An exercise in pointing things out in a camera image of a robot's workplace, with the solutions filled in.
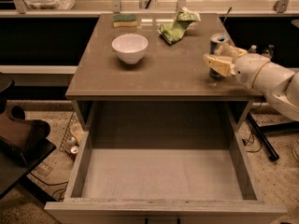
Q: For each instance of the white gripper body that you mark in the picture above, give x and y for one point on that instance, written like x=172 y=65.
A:
x=248 y=68

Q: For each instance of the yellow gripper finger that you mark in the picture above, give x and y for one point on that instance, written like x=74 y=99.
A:
x=229 y=51
x=221 y=64

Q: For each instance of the red bull can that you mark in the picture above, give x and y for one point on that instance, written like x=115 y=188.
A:
x=215 y=41

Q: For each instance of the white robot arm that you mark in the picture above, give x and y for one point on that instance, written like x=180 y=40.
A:
x=278 y=85

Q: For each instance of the brown cabinet with top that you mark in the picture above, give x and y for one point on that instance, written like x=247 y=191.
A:
x=169 y=73

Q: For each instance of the open top drawer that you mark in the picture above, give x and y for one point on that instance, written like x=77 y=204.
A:
x=162 y=163

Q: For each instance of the soda can in basket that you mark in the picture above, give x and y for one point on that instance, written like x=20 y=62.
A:
x=74 y=152

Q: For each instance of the clear water bottle left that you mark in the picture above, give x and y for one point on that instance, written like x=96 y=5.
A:
x=253 y=49

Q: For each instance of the clear water bottle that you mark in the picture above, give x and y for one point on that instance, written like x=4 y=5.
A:
x=269 y=51
x=253 y=49

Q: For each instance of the clear water bottle right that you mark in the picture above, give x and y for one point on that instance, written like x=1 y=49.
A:
x=269 y=51

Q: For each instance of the green crumpled cloth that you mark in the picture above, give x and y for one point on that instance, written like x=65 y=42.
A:
x=175 y=30

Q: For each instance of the black stand leg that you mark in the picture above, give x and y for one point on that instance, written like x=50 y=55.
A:
x=273 y=156

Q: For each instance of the white ceramic bowl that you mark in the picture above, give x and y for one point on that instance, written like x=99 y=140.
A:
x=130 y=48

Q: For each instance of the green yellow sponge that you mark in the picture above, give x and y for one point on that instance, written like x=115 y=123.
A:
x=124 y=20

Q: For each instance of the black chair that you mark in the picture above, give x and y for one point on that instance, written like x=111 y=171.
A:
x=23 y=145

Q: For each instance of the wire basket on floor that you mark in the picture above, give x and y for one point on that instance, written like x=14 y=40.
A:
x=72 y=135

